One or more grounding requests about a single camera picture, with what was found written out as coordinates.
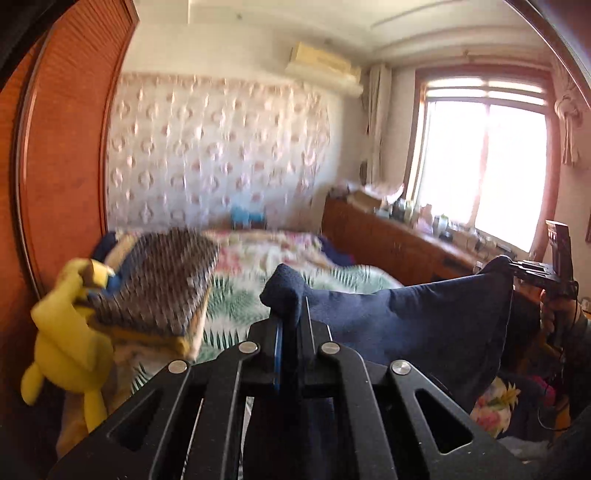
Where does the wooden low cabinet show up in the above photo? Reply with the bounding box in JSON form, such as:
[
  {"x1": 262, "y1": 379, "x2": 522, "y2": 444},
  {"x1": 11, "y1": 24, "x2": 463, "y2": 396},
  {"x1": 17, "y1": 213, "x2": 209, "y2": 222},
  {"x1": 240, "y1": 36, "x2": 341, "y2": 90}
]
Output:
[{"x1": 321, "y1": 194, "x2": 522, "y2": 289}]

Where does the blue folded cloth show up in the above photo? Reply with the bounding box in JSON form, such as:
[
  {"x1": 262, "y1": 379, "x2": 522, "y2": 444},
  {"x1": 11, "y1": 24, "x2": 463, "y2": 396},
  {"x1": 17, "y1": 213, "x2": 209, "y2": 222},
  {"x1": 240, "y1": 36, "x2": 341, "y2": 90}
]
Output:
[{"x1": 92, "y1": 232, "x2": 127, "y2": 296}]

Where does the tied window curtain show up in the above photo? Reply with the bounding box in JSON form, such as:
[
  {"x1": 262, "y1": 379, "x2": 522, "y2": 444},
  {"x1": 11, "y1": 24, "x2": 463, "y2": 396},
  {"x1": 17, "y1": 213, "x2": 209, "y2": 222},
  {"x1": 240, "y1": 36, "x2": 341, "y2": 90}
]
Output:
[{"x1": 553, "y1": 60, "x2": 583, "y2": 168}]

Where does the person's right hand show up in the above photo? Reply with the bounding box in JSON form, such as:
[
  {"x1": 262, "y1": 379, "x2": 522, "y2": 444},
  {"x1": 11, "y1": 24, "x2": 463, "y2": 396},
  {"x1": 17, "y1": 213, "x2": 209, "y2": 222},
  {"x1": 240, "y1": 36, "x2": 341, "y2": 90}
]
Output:
[{"x1": 541, "y1": 295, "x2": 581, "y2": 344}]

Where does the dark patterned pillow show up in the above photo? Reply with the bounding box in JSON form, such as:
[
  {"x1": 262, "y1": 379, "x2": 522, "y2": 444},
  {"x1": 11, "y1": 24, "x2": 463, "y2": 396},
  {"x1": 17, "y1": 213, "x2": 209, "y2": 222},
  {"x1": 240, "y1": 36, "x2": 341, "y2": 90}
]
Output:
[{"x1": 90, "y1": 229, "x2": 221, "y2": 337}]

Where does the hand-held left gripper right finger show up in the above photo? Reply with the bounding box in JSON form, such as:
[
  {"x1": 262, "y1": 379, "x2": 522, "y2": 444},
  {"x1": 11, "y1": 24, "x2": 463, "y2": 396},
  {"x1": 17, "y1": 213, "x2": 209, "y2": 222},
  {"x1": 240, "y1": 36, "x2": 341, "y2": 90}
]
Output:
[{"x1": 298, "y1": 298, "x2": 532, "y2": 480}]

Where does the floral blanket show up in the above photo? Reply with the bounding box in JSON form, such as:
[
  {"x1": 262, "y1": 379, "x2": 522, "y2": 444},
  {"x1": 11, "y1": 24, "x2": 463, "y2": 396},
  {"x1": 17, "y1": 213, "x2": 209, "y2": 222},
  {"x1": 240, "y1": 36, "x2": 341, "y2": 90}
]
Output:
[{"x1": 203, "y1": 229, "x2": 361, "y2": 278}]

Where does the navy blanket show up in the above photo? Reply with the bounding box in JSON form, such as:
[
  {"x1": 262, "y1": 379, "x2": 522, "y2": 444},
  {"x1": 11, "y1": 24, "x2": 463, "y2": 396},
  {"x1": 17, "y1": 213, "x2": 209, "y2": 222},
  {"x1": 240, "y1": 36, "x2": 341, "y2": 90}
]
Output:
[{"x1": 318, "y1": 235, "x2": 356, "y2": 266}]

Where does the cream wall air conditioner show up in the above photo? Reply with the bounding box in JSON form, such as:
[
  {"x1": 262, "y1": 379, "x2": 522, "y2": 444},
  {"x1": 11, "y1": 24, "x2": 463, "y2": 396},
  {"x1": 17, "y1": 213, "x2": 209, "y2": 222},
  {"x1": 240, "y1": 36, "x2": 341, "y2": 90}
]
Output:
[{"x1": 284, "y1": 41, "x2": 365, "y2": 97}]

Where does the wooden slatted wardrobe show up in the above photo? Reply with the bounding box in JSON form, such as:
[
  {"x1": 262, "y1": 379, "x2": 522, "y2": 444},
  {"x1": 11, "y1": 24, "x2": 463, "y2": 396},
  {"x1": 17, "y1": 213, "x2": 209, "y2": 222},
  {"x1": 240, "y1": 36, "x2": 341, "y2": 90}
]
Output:
[{"x1": 0, "y1": 0, "x2": 140, "y2": 416}]

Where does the floral printed cloth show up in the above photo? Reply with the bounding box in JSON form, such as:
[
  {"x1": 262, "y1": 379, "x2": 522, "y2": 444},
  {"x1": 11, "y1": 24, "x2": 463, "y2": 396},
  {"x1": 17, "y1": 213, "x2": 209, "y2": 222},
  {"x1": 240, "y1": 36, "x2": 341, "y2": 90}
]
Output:
[{"x1": 471, "y1": 376, "x2": 522, "y2": 439}]

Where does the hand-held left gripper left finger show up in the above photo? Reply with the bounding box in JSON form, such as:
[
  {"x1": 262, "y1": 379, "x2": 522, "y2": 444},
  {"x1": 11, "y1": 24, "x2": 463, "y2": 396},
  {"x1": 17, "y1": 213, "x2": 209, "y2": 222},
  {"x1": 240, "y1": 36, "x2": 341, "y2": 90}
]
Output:
[{"x1": 46, "y1": 320, "x2": 283, "y2": 480}]

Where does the yellow plush toy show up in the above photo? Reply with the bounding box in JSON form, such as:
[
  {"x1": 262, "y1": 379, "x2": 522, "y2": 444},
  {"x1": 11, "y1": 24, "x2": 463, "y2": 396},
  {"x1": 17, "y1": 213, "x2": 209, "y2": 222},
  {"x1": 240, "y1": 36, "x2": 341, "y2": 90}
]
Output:
[{"x1": 21, "y1": 258, "x2": 116, "y2": 432}]

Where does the leaf print bed sheet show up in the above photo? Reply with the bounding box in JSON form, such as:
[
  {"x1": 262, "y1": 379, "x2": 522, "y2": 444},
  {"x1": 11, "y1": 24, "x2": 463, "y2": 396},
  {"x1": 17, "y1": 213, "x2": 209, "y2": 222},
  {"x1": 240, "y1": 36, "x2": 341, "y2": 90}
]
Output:
[{"x1": 131, "y1": 265, "x2": 402, "y2": 393}]

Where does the navy printed t-shirt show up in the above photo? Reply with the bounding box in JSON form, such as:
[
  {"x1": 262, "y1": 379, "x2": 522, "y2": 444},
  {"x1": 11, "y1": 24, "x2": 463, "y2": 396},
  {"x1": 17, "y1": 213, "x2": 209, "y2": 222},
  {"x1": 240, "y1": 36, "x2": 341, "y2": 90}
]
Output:
[{"x1": 242, "y1": 255, "x2": 541, "y2": 480}]

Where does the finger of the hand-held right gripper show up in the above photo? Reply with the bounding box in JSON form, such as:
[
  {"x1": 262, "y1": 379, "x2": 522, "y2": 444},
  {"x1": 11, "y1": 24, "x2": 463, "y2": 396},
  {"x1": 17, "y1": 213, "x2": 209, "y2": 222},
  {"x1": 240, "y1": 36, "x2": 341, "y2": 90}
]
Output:
[{"x1": 509, "y1": 260, "x2": 555, "y2": 283}]

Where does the cardboard box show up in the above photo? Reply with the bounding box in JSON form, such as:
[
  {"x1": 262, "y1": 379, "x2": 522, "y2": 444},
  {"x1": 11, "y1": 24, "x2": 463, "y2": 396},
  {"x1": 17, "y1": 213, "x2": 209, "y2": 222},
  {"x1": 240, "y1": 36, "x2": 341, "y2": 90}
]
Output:
[{"x1": 346, "y1": 182, "x2": 404, "y2": 208}]

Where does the blue toy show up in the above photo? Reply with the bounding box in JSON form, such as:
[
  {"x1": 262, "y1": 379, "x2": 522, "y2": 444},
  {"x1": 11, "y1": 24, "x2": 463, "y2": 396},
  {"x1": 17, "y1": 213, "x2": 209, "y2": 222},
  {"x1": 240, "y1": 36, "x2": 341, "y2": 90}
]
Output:
[{"x1": 229, "y1": 206, "x2": 267, "y2": 230}]

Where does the wooden framed window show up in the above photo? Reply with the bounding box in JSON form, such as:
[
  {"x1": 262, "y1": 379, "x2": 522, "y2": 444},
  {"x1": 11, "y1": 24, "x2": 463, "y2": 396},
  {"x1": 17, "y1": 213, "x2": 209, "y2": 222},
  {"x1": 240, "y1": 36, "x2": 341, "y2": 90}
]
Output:
[{"x1": 402, "y1": 67, "x2": 561, "y2": 254}]

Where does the row of small bottles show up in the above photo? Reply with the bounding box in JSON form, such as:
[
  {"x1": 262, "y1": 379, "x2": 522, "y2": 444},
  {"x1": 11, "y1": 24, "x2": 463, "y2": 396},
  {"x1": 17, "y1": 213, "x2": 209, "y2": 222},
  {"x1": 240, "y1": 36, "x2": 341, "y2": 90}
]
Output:
[{"x1": 390, "y1": 198, "x2": 462, "y2": 236}]

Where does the beige window curtain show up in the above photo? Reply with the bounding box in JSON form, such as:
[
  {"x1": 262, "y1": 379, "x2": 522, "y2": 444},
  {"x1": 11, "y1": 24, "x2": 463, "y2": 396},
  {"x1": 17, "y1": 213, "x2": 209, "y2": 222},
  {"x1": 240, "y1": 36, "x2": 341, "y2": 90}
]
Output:
[{"x1": 365, "y1": 64, "x2": 394, "y2": 185}]

